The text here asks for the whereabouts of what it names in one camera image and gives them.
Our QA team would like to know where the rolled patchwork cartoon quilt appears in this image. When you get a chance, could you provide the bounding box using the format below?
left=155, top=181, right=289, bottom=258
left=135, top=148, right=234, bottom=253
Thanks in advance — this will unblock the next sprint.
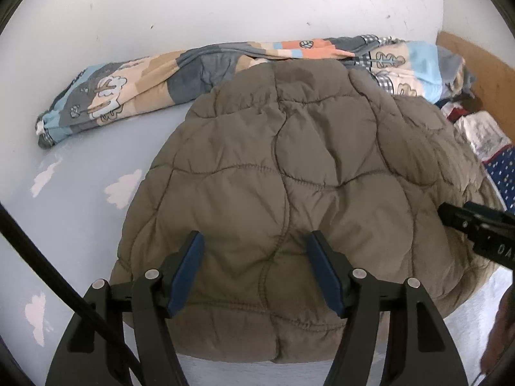
left=35, top=34, right=477, bottom=149

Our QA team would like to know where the black cable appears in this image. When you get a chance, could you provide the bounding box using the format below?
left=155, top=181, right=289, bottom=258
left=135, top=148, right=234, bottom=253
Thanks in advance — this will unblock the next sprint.
left=0, top=205, right=141, bottom=386

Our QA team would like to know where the white printed cloth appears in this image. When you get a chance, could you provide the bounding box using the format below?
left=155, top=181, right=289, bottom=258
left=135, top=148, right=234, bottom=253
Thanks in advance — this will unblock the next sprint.
left=454, top=113, right=513, bottom=161

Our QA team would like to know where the person's right forearm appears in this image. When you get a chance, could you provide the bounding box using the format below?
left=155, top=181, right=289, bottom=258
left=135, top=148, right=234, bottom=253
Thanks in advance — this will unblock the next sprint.
left=481, top=289, right=515, bottom=376

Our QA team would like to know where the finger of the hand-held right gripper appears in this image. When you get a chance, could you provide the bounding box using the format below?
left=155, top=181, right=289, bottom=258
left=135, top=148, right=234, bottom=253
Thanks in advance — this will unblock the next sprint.
left=438, top=202, right=477, bottom=242

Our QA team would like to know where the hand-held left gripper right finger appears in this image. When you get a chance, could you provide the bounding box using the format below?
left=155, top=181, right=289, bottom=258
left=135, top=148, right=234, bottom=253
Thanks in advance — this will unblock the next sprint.
left=308, top=231, right=469, bottom=386

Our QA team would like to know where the wooden bed board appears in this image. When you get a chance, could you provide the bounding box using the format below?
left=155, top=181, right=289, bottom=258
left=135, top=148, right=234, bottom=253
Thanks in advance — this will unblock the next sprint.
left=436, top=30, right=515, bottom=145

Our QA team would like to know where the white fuzzy blanket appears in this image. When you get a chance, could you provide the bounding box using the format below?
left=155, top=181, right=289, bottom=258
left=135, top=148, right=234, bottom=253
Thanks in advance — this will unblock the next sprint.
left=177, top=265, right=508, bottom=386

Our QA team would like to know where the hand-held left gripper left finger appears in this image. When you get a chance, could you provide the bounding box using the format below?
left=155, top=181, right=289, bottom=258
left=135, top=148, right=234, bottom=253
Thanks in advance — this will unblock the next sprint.
left=45, top=231, right=206, bottom=386

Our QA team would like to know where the olive quilted hooded jacket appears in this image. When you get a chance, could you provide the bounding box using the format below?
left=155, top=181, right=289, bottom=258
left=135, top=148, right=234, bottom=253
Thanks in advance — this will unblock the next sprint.
left=108, top=60, right=503, bottom=364

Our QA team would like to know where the red and white cloth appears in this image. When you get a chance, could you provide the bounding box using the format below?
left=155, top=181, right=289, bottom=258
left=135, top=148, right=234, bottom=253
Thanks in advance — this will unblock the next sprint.
left=438, top=98, right=475, bottom=123

